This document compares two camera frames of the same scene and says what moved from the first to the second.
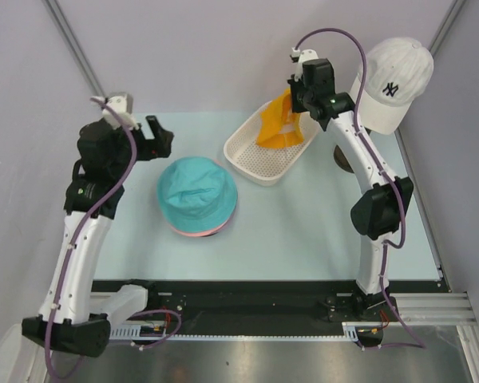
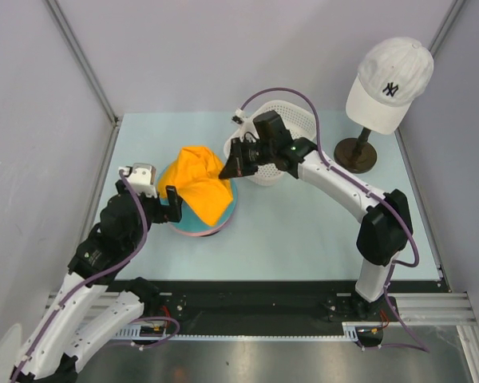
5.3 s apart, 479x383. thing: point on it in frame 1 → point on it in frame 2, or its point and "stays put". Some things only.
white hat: x=399 y=70 stays put
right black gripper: x=294 y=86 → x=236 y=163
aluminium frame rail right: x=433 y=309 stays put
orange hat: x=279 y=124 → x=196 y=171
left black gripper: x=159 y=147 → x=171 y=211
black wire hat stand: x=210 y=235 stays put
